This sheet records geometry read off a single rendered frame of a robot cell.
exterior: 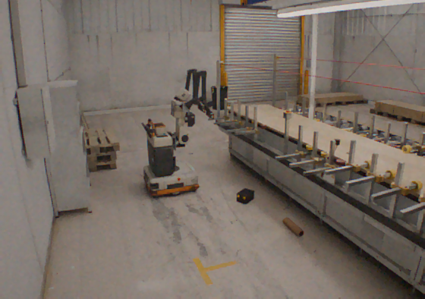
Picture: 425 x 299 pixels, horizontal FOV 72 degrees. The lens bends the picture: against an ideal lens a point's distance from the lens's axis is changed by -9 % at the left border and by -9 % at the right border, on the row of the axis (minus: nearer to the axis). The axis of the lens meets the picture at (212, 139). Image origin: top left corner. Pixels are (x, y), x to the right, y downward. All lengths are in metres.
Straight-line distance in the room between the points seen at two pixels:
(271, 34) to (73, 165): 9.13
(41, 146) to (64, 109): 0.93
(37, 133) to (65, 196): 1.36
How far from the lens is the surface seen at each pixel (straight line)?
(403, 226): 2.61
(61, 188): 4.06
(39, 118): 2.90
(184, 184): 4.31
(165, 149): 4.12
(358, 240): 3.35
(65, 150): 3.89
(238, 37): 11.11
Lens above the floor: 1.91
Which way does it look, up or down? 16 degrees down
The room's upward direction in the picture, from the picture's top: 1 degrees counter-clockwise
